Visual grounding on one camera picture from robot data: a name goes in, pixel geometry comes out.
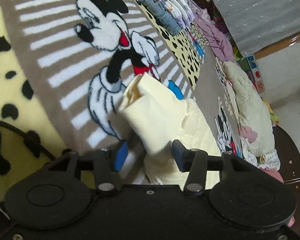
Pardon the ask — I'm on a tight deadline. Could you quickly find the purple duvet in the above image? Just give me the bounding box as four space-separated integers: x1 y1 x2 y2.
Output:
169 0 237 63

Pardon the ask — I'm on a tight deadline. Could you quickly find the white floral cloth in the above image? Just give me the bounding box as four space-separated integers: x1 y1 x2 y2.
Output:
241 140 282 171

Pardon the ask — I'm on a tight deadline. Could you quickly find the colourful foam play mat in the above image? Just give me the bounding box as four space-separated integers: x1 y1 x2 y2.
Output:
234 49 266 95

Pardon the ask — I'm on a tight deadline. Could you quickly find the stack of folded clothes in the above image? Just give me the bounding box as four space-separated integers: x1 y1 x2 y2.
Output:
132 0 198 37

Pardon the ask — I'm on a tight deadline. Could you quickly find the cream yellow jacket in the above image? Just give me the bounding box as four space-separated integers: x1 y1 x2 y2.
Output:
118 73 222 188

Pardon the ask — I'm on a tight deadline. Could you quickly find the black cable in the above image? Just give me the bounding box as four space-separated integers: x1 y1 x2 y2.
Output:
0 118 57 161

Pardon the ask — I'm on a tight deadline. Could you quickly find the pink pillow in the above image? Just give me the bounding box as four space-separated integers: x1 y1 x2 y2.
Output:
261 168 285 184

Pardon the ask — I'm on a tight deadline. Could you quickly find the cream quilt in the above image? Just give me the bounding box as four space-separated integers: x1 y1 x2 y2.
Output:
222 61 276 161

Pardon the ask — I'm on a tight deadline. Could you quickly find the dark wooden headboard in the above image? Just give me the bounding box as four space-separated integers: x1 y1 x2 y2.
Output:
272 124 300 238

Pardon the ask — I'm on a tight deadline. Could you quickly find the grey curtain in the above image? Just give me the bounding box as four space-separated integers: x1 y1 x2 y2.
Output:
205 0 300 53

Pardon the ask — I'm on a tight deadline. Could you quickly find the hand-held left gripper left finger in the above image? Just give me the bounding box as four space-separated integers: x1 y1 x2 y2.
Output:
49 139 130 196

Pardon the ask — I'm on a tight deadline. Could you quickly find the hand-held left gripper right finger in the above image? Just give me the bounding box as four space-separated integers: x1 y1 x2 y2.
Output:
171 139 256 197

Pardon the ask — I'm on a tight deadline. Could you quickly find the cartoon mouse printed blanket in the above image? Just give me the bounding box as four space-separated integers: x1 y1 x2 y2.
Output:
0 0 243 213

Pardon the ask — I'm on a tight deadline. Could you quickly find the yellow green plush toy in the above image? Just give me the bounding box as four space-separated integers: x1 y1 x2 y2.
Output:
262 97 281 127

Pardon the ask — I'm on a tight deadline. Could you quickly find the wooden window frame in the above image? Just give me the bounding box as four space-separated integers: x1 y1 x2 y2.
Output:
253 27 300 60

